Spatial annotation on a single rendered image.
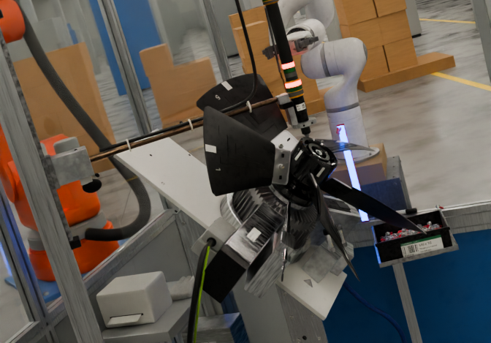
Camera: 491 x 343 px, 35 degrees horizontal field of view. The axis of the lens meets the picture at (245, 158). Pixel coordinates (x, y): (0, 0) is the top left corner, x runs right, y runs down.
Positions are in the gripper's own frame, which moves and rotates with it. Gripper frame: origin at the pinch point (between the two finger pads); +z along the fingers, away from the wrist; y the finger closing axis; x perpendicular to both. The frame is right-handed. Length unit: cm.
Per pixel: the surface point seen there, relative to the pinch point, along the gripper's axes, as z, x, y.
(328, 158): 9.2, -29.4, -7.2
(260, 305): -90, -113, 70
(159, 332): 29, -63, 45
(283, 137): 5.0, -22.5, 4.9
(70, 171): 39, -13, 49
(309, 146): 10.7, -25.0, -3.5
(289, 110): 3.1, -15.8, 1.7
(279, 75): -709, -94, 248
